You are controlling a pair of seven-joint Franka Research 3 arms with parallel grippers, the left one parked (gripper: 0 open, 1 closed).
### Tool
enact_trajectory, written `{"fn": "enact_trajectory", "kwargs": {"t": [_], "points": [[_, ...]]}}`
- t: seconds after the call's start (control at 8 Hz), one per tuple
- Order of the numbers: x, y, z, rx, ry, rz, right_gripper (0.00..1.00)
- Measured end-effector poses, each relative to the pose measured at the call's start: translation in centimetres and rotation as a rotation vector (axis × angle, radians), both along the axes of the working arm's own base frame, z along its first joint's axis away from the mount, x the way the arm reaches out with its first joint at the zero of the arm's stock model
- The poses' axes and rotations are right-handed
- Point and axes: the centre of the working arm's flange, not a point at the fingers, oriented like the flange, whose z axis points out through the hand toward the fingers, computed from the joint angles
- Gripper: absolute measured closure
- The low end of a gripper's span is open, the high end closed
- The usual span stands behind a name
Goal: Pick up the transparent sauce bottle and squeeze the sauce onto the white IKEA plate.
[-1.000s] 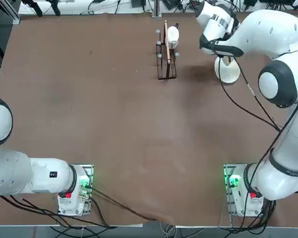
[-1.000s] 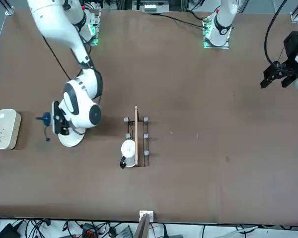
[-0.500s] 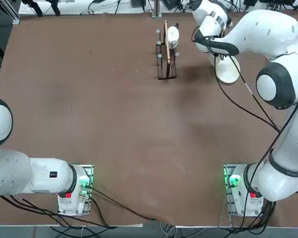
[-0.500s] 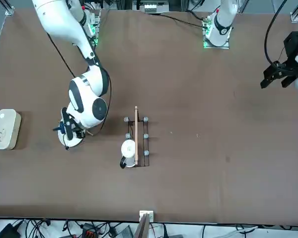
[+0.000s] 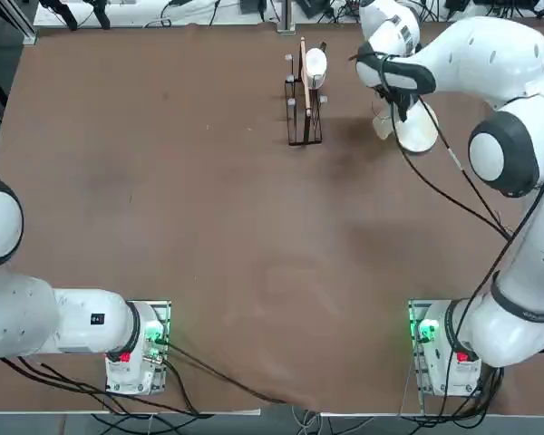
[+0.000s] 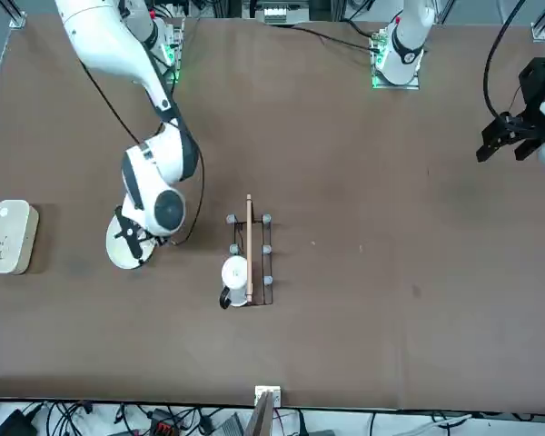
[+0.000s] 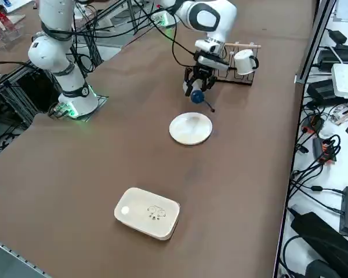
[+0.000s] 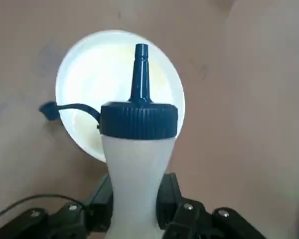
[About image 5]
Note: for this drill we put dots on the wooden stick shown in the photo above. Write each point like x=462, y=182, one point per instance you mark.
x=305, y=77

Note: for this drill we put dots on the transparent sauce bottle blue cap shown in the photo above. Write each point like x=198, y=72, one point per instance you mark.
x=383, y=129

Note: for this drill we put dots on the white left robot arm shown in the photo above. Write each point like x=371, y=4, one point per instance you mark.
x=81, y=321

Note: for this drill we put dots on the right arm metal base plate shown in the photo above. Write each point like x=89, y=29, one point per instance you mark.
x=414, y=317

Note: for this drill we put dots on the aluminium middle post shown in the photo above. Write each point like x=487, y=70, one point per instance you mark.
x=286, y=18

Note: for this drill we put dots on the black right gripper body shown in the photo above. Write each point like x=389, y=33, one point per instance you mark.
x=401, y=102

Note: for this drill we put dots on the white round plate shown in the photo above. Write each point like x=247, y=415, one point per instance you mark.
x=419, y=133

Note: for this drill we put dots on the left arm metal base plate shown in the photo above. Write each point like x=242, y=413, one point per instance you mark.
x=165, y=312

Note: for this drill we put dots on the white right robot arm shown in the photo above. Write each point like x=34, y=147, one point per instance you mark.
x=480, y=59

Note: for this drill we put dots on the black tripod leg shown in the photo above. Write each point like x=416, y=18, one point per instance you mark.
x=65, y=13
x=100, y=13

